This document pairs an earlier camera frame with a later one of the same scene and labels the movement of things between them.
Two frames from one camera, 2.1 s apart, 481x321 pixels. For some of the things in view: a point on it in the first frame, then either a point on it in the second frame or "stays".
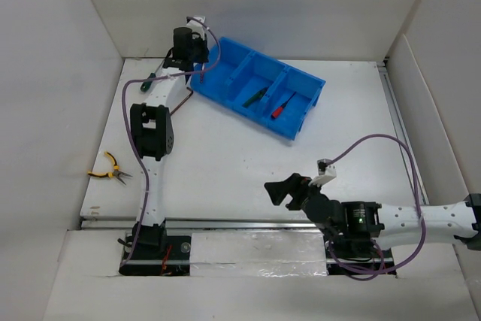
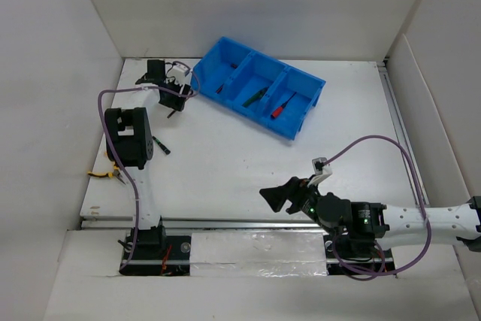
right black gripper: x=296 y=185 stays
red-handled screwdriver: x=275 y=113 stays
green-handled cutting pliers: x=256 y=97 stays
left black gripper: x=201 y=40 → x=176 y=103
